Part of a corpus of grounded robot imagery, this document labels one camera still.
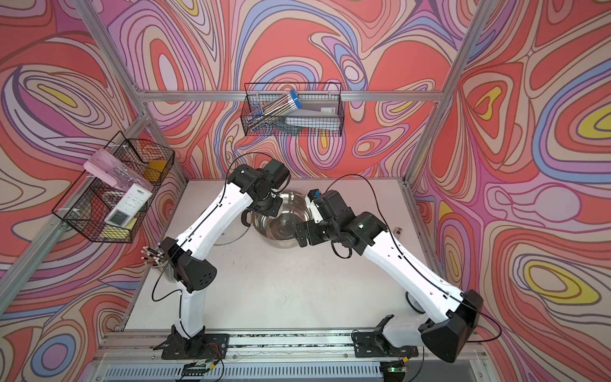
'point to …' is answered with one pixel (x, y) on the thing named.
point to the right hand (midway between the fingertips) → (310, 235)
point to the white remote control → (128, 205)
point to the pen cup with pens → (157, 258)
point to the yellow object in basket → (154, 169)
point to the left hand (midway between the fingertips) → (272, 210)
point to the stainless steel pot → (279, 231)
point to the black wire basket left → (109, 199)
